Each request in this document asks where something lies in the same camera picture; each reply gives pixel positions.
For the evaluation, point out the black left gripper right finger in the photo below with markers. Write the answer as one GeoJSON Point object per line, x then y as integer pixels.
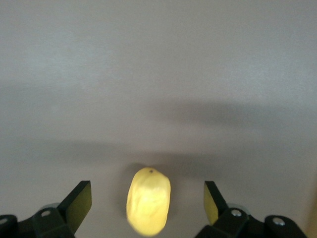
{"type": "Point", "coordinates": [223, 218]}

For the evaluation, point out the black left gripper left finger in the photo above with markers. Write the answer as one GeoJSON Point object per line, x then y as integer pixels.
{"type": "Point", "coordinates": [71, 208]}

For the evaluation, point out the yellow potato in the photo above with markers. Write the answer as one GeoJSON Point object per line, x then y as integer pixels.
{"type": "Point", "coordinates": [148, 203]}

